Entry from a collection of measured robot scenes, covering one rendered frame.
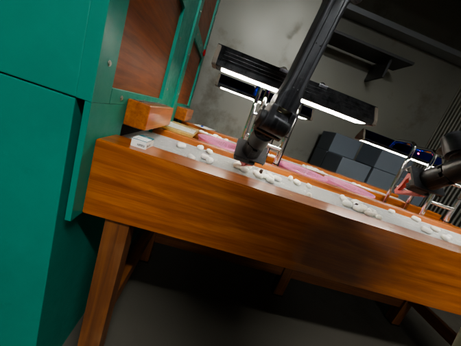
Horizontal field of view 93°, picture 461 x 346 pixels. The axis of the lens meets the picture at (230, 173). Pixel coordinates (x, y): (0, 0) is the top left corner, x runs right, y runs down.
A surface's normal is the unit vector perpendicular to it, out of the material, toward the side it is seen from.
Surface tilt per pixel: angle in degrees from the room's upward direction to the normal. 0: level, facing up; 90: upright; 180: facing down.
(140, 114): 90
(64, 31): 90
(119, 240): 90
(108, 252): 90
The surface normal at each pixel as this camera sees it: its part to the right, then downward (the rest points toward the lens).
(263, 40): 0.01, 0.25
